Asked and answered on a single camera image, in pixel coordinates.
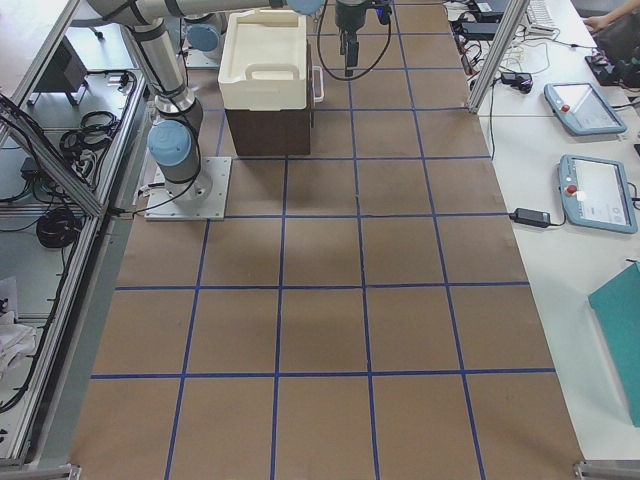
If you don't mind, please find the black box on floor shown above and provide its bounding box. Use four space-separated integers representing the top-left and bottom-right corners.
27 36 88 106

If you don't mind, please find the lower teach pendant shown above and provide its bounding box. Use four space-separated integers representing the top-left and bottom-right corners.
557 154 638 234

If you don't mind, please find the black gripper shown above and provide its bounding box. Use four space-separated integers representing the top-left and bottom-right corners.
335 0 374 78

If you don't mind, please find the teal folder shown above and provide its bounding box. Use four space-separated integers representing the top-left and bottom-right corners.
589 262 639 427

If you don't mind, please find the white plastic crate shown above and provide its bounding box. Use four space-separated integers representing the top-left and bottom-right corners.
218 9 307 111

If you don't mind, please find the wooden drawer with white handle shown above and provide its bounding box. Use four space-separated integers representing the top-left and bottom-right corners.
307 45 325 105

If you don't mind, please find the aluminium frame post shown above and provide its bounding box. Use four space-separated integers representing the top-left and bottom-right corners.
467 0 529 114

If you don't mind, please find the coiled black cable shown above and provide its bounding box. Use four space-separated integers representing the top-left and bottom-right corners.
35 205 79 250

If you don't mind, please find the dark brown drawer cabinet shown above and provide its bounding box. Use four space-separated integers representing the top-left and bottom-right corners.
224 42 315 157

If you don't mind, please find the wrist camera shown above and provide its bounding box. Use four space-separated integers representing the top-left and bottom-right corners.
372 0 392 26

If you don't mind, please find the teach pendant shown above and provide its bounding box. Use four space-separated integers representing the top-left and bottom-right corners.
557 154 638 234
543 82 627 136

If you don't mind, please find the upper teach pendant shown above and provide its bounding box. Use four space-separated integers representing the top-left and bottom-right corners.
543 82 627 136

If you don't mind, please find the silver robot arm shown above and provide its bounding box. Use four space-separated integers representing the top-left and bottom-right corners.
90 1 326 207
185 12 228 68

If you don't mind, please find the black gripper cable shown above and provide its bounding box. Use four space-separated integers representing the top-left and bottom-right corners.
317 0 394 81

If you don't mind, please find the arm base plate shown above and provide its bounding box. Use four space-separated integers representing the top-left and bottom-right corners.
185 49 222 70
143 157 232 221

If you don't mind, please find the brown paper table cover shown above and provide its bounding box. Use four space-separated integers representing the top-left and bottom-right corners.
70 1 581 479

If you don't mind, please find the black power adapter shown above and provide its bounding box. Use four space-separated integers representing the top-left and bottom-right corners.
509 208 551 228

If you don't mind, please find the aluminium frame left rail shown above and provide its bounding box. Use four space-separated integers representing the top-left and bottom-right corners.
1 1 145 467

